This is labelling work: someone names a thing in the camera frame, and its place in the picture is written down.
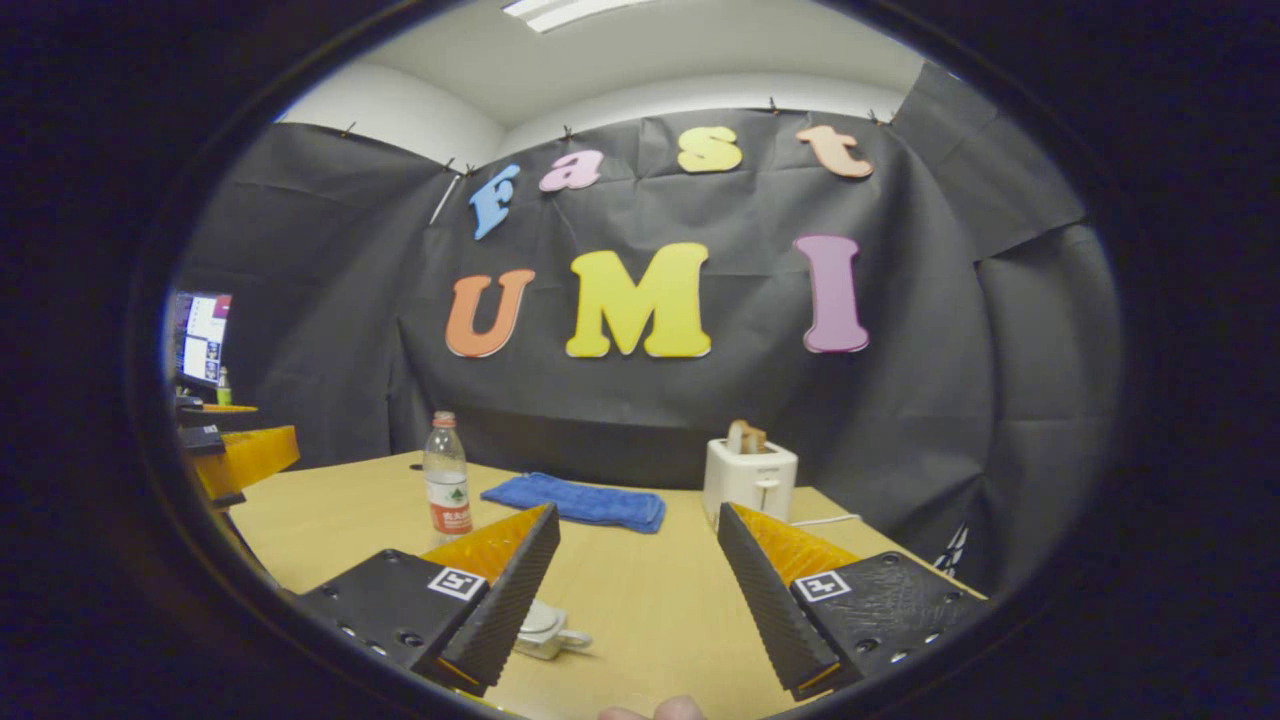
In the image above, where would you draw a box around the computer monitor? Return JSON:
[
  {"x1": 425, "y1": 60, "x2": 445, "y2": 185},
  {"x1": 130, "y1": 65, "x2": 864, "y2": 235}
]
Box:
[{"x1": 172, "y1": 290, "x2": 233, "y2": 391}]

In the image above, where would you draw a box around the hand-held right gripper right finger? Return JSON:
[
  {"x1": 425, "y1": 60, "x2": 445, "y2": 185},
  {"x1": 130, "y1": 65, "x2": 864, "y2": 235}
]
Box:
[{"x1": 716, "y1": 501, "x2": 991, "y2": 701}]

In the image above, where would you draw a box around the blue towel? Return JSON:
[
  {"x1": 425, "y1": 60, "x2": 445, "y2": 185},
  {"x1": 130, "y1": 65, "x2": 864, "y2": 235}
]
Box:
[{"x1": 480, "y1": 472, "x2": 667, "y2": 534}]

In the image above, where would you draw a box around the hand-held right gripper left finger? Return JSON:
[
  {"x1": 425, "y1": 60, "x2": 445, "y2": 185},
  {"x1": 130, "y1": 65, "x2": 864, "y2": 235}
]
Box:
[{"x1": 296, "y1": 502, "x2": 562, "y2": 698}]

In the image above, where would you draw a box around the black backdrop cloth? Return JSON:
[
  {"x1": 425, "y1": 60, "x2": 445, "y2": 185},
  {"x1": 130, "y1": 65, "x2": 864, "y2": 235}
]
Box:
[{"x1": 170, "y1": 60, "x2": 1126, "y2": 601}]

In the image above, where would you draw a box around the white toaster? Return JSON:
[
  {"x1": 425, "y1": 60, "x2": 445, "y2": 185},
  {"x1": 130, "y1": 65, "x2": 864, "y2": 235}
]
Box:
[{"x1": 703, "y1": 438, "x2": 799, "y2": 529}]

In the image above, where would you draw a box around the clear plastic water bottle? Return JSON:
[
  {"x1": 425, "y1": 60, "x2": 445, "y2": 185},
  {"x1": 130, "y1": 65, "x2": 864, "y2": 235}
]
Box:
[{"x1": 423, "y1": 411, "x2": 473, "y2": 544}]

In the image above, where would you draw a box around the white teacup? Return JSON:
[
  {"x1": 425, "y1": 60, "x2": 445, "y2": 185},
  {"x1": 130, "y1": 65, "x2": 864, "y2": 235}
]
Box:
[{"x1": 515, "y1": 610, "x2": 593, "y2": 661}]

